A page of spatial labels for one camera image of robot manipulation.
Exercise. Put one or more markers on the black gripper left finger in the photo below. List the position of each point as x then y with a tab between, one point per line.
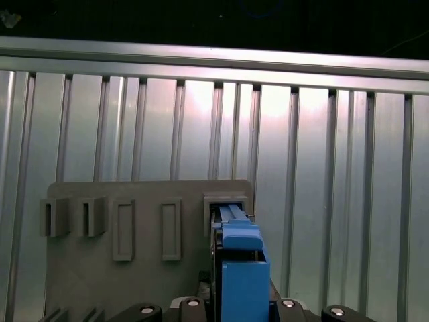
192	312

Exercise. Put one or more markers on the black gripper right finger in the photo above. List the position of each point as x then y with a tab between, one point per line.
288	312

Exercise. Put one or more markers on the hard disk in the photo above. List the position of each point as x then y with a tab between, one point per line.
244	285

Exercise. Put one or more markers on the grey parts rack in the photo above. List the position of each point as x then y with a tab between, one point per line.
144	285

